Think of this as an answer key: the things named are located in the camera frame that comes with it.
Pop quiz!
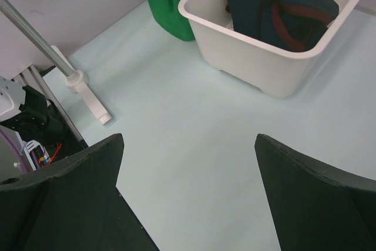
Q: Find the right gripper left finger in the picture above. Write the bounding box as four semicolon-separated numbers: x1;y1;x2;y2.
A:
1;133;157;250

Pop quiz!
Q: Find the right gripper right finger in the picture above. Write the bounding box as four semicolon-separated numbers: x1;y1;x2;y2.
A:
254;134;375;250

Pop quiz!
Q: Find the navy maroon tank top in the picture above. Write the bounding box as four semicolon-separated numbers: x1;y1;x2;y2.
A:
226;0;340;52

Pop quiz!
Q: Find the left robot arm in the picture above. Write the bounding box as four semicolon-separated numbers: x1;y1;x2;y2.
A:
1;77;66;146

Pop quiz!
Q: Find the clothes rack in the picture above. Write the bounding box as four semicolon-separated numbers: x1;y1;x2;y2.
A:
1;0;112;125

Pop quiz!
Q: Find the white plastic bin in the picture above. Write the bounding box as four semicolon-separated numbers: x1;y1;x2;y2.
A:
178;0;359;99

